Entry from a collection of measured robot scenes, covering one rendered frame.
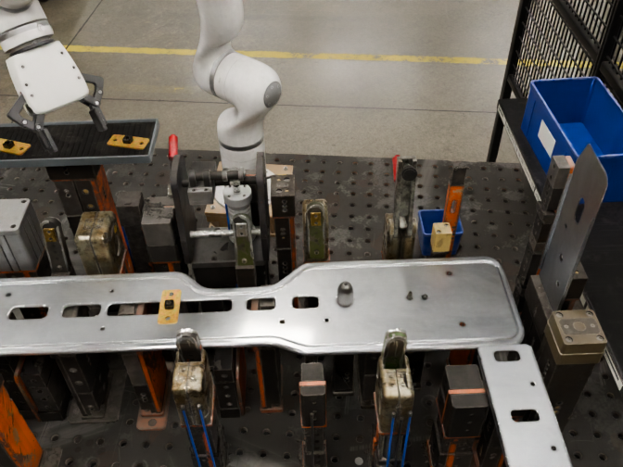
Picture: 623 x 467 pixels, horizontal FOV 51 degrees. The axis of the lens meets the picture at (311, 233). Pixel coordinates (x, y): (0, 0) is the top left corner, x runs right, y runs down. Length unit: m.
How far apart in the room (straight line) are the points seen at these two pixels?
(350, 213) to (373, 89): 1.96
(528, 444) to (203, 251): 0.76
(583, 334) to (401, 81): 2.83
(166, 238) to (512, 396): 0.74
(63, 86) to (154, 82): 2.84
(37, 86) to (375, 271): 0.71
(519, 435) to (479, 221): 0.89
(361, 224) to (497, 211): 0.40
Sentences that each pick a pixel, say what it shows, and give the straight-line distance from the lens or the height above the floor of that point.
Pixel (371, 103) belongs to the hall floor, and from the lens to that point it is 3.68.
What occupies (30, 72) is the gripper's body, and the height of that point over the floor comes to 1.45.
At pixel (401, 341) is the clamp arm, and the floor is 1.11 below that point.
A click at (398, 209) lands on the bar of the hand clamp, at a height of 1.11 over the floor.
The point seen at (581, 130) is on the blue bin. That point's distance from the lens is 1.77.
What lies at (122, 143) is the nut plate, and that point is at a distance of 1.46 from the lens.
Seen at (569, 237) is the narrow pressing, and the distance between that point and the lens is 1.24.
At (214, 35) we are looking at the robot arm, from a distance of 1.54.
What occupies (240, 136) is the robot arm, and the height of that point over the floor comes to 1.01.
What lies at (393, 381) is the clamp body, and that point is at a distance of 1.13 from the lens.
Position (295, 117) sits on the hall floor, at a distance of 3.57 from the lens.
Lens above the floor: 1.98
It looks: 44 degrees down
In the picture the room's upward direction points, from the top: 1 degrees counter-clockwise
